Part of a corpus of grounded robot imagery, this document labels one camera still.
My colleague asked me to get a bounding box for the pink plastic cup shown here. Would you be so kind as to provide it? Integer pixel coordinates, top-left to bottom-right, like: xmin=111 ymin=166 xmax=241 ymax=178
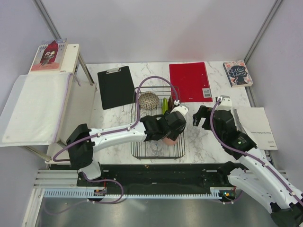
xmin=162 ymin=137 xmax=178 ymax=146

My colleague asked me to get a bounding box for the clear drinking glass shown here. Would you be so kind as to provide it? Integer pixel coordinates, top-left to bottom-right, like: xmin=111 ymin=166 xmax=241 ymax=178
xmin=150 ymin=140 xmax=164 ymax=157

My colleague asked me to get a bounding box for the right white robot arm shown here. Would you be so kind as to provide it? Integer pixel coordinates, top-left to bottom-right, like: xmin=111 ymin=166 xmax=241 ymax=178
xmin=193 ymin=104 xmax=303 ymax=227

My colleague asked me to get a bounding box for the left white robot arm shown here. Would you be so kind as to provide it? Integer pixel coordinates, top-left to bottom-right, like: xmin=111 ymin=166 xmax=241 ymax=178
xmin=66 ymin=106 xmax=188 ymax=186

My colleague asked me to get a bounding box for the green plate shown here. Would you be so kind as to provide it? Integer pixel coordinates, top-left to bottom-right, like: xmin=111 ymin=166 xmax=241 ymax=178
xmin=161 ymin=98 xmax=169 ymax=115

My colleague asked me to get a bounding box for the dark brown floral plate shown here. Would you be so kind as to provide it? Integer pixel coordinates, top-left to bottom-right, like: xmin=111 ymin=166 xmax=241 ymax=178
xmin=168 ymin=96 xmax=175 ymax=111

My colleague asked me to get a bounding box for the white spiral notebook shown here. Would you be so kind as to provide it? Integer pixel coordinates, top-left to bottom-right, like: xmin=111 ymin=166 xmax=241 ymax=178
xmin=233 ymin=107 xmax=278 ymax=150

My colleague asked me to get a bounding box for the patterned ceramic bowl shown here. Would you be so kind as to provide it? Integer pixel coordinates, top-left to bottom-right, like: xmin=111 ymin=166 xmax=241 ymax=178
xmin=138 ymin=92 xmax=159 ymax=109

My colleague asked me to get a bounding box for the red folder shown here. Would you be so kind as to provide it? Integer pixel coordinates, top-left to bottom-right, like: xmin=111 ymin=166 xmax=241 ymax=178
xmin=169 ymin=62 xmax=213 ymax=103

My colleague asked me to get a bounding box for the Little Women book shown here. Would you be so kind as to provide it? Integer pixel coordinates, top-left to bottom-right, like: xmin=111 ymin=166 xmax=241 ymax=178
xmin=223 ymin=60 xmax=253 ymax=87

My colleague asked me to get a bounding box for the black clipboard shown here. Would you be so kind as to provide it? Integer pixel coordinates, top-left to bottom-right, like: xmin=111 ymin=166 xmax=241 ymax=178
xmin=98 ymin=66 xmax=136 ymax=110

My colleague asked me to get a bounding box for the red cover book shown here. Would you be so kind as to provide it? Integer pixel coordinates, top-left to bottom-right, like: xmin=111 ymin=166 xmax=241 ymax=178
xmin=29 ymin=39 xmax=67 ymax=73

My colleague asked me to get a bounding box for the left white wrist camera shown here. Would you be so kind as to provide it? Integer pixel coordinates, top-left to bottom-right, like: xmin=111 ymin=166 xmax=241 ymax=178
xmin=171 ymin=100 xmax=189 ymax=117

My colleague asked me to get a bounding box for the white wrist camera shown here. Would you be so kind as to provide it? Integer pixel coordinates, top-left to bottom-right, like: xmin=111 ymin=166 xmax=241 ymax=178
xmin=171 ymin=100 xmax=189 ymax=117
xmin=215 ymin=95 xmax=232 ymax=111

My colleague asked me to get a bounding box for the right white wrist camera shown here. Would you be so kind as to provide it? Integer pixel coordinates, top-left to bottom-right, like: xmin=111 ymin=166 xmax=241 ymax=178
xmin=215 ymin=95 xmax=232 ymax=111

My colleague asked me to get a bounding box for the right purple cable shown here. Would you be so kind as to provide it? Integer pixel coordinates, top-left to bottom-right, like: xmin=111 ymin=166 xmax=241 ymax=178
xmin=211 ymin=96 xmax=303 ymax=206

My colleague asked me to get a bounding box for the grey wire dish rack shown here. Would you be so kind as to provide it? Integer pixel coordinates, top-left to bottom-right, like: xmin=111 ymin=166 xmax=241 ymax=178
xmin=131 ymin=86 xmax=185 ymax=160

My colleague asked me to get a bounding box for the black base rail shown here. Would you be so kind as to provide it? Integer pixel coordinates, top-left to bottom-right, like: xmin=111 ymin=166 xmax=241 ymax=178
xmin=47 ymin=161 xmax=268 ymax=196

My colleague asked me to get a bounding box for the light blue cable duct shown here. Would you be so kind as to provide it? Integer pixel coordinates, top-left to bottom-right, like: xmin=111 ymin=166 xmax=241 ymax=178
xmin=43 ymin=188 xmax=227 ymax=200

